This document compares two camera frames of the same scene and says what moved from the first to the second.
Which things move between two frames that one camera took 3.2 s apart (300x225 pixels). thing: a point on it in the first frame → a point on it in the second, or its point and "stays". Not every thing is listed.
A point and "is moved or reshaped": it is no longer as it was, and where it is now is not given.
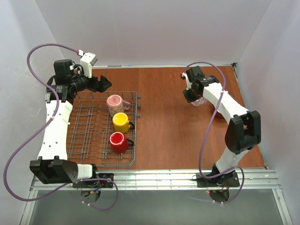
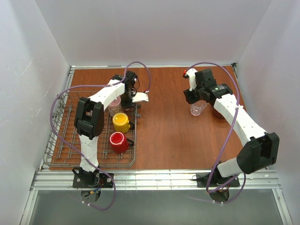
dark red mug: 218,114 stays
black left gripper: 95,84 → 127,103
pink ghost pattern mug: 116,104 stays
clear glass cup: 199,101 is moved or reshaped
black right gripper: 189,96 stays
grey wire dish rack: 90,126 stays
